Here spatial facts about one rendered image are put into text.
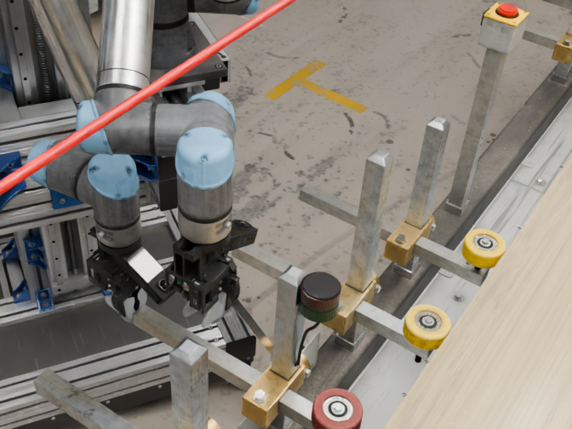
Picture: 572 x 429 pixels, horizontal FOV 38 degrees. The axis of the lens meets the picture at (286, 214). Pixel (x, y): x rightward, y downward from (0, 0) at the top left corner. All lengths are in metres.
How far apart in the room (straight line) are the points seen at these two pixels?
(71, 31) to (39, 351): 1.15
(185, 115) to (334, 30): 3.01
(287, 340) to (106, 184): 0.37
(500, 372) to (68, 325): 1.32
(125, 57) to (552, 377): 0.86
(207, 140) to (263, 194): 2.00
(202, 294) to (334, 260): 1.68
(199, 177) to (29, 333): 1.38
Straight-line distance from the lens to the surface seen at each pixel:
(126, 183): 1.30
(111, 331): 2.34
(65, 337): 2.35
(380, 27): 4.21
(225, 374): 1.43
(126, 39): 1.21
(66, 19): 1.38
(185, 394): 1.09
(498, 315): 1.53
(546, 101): 2.51
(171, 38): 1.78
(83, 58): 1.40
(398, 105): 3.63
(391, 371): 1.76
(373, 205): 1.40
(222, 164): 1.06
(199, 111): 1.17
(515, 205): 2.22
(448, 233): 1.96
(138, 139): 1.16
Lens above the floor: 1.99
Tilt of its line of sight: 42 degrees down
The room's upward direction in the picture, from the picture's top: 5 degrees clockwise
